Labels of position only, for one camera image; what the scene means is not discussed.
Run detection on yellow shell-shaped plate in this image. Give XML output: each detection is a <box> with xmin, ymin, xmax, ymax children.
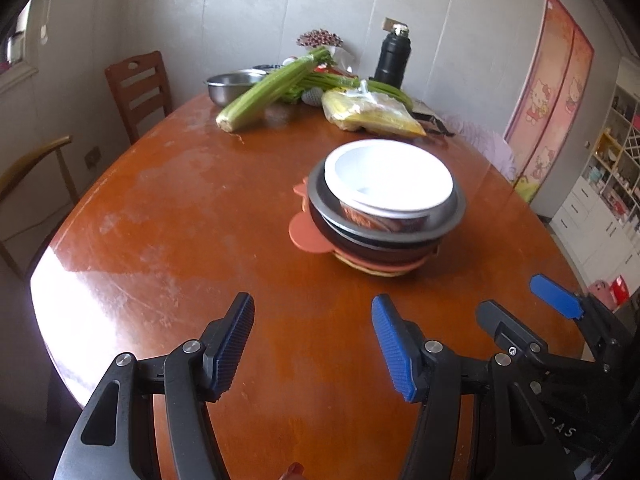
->
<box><xmin>334</xmin><ymin>252</ymin><xmax>426</xmax><ymax>278</ymax></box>

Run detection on steel round pan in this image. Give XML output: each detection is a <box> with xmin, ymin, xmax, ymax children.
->
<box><xmin>308</xmin><ymin>204</ymin><xmax>440</xmax><ymax>263</ymax></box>

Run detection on steel mixing bowl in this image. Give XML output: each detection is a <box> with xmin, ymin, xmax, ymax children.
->
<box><xmin>307</xmin><ymin>159</ymin><xmax>466</xmax><ymax>245</ymax></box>

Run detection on terracotta bear-shaped plate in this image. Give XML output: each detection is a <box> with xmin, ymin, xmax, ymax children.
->
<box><xmin>288</xmin><ymin>178</ymin><xmax>418</xmax><ymax>266</ymax></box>

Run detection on red paper bowl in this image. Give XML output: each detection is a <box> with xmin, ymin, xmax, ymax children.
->
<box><xmin>323</xmin><ymin>139</ymin><xmax>454</xmax><ymax>232</ymax></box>

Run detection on person left hand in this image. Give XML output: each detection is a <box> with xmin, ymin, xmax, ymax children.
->
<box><xmin>279</xmin><ymin>463</ymin><xmax>306</xmax><ymax>480</ymax></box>

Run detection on pink piggy toy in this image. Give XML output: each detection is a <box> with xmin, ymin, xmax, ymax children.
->
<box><xmin>588</xmin><ymin>280</ymin><xmax>617</xmax><ymax>312</ymax></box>

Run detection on white shelf cabinet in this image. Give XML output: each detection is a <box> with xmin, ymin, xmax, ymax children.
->
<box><xmin>550</xmin><ymin>58</ymin><xmax>640</xmax><ymax>292</ymax></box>

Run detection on pink cloth on chair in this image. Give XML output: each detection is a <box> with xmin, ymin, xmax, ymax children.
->
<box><xmin>442</xmin><ymin>115</ymin><xmax>516</xmax><ymax>182</ymax></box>

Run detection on black folding stand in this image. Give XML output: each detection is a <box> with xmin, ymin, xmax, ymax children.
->
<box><xmin>410</xmin><ymin>112</ymin><xmax>454</xmax><ymax>136</ymax></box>

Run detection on pink cartoon door curtain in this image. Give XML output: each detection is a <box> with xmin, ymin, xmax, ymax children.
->
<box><xmin>506</xmin><ymin>0</ymin><xmax>594</xmax><ymax>203</ymax></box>

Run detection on bagged yellow noodles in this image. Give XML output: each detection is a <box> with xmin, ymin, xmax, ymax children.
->
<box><xmin>321</xmin><ymin>80</ymin><xmax>426</xmax><ymax>138</ymax></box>

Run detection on curved light wooden chair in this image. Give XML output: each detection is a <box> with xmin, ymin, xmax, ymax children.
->
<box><xmin>1</xmin><ymin>136</ymin><xmax>80</xmax><ymax>281</ymax></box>

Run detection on black thermos bottle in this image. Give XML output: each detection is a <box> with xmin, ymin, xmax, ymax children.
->
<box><xmin>372</xmin><ymin>23</ymin><xmax>411</xmax><ymax>89</ymax></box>

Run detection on celery bunch rear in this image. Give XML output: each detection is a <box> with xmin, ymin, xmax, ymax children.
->
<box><xmin>281</xmin><ymin>72</ymin><xmax>413</xmax><ymax>112</ymax></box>

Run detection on celery bunch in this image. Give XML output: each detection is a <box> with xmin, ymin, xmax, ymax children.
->
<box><xmin>281</xmin><ymin>72</ymin><xmax>413</xmax><ymax>112</ymax></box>
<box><xmin>216</xmin><ymin>47</ymin><xmax>333</xmax><ymax>133</ymax></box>

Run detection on celery bunch front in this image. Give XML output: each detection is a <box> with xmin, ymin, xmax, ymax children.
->
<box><xmin>216</xmin><ymin>47</ymin><xmax>333</xmax><ymax>133</ymax></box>

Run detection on steel bowl at rear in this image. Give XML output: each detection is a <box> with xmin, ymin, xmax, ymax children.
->
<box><xmin>205</xmin><ymin>68</ymin><xmax>267</xmax><ymax>108</ymax></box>

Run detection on dried flower bouquet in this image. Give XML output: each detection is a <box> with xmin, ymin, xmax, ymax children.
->
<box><xmin>296</xmin><ymin>28</ymin><xmax>344</xmax><ymax>50</ymax></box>

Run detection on brown slatted wooden chair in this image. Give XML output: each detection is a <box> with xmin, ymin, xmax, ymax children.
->
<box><xmin>104</xmin><ymin>50</ymin><xmax>174</xmax><ymax>144</ymax></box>

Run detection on window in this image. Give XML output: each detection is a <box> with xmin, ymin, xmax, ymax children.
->
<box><xmin>0</xmin><ymin>0</ymin><xmax>38</xmax><ymax>93</ymax></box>

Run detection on lower wall socket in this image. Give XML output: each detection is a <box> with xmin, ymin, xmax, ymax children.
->
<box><xmin>84</xmin><ymin>146</ymin><xmax>102</xmax><ymax>170</ymax></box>

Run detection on wall power outlet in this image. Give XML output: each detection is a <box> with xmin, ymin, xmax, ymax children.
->
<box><xmin>382</xmin><ymin>18</ymin><xmax>398</xmax><ymax>32</ymax></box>

